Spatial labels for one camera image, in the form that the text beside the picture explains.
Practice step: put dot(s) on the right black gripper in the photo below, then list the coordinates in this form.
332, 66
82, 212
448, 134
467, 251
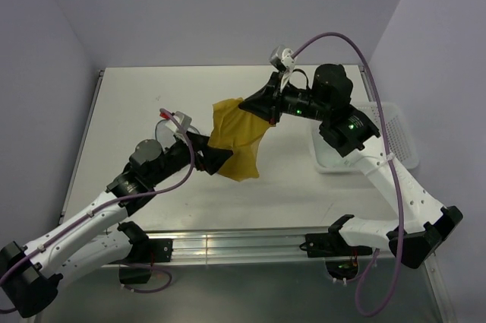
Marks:
266, 102

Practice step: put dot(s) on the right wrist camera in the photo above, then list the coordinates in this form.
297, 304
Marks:
282, 60

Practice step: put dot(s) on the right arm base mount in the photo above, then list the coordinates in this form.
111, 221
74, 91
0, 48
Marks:
332, 245

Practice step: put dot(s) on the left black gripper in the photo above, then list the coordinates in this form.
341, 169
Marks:
212, 158

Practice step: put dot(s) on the white mesh laundry bag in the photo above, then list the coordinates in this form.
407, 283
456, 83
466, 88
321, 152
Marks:
164, 134

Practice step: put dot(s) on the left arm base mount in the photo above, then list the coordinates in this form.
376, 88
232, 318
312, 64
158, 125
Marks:
143, 254

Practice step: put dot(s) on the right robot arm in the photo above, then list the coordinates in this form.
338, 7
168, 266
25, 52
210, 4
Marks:
422, 224

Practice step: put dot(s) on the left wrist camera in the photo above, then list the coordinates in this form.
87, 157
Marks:
181, 122

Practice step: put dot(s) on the white plastic mesh basket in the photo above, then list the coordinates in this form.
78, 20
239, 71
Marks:
327, 160

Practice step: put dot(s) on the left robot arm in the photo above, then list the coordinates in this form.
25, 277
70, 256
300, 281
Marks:
33, 274

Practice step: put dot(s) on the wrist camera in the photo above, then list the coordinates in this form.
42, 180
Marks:
282, 60
181, 122

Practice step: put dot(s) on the aluminium frame rail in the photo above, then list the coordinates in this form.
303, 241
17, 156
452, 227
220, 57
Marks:
235, 247

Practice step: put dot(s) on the yellow bra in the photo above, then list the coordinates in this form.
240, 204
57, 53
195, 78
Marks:
240, 132

